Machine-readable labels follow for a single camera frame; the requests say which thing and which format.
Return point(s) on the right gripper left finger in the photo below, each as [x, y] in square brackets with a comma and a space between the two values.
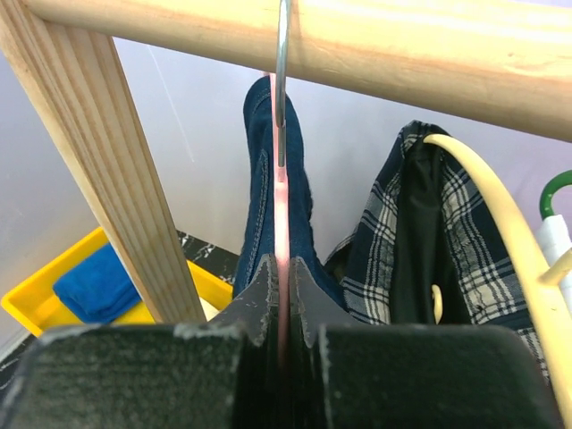
[221, 374]

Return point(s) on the dark green hanger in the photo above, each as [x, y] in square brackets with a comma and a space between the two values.
[558, 182]

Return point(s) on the cream plastic hanger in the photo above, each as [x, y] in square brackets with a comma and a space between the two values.
[539, 280]

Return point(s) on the white garment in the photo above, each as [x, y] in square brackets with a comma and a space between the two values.
[553, 238]

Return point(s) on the blue cloth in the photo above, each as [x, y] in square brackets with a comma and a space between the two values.
[98, 290]

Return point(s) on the pink plastic hanger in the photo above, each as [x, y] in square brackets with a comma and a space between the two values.
[281, 181]

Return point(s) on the yellow plastic tray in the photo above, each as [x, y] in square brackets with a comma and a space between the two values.
[35, 306]

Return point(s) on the wooden clothes rack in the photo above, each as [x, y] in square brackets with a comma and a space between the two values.
[501, 62]

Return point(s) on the blue denim skirt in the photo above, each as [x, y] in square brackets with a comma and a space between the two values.
[259, 233]

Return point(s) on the navy plaid skirt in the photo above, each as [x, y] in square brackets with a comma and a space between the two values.
[425, 225]

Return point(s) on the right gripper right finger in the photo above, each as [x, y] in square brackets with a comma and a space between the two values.
[347, 374]

